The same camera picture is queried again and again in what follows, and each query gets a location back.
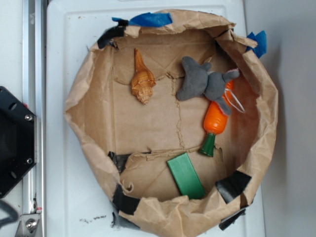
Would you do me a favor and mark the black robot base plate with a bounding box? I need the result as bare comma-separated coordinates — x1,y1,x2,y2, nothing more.
0,86,36,198

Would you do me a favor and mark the orange spiral sea shell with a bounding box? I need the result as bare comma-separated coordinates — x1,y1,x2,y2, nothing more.
131,48,156,105

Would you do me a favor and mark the green rectangular block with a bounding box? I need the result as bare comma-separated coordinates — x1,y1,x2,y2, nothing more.
167,153,205,199

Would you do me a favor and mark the aluminium extrusion rail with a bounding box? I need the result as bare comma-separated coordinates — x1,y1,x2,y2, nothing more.
15,0,48,237

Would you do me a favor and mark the blue tape piece right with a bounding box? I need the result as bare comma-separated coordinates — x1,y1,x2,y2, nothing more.
246,31,267,58

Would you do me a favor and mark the orange plastic toy carrot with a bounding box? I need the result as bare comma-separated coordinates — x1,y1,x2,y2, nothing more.
198,80,235,158

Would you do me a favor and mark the crumpled brown paper bin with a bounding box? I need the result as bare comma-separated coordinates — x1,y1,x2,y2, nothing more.
64,9,278,237

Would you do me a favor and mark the blue tape piece top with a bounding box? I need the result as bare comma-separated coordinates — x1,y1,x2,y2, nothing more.
112,12,173,28

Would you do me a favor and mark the grey plush mouse toy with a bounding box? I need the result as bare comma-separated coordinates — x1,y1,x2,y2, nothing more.
176,56,239,116

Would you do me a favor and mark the blue tape piece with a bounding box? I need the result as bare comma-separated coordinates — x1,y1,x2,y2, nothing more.
112,12,173,28
246,31,267,58

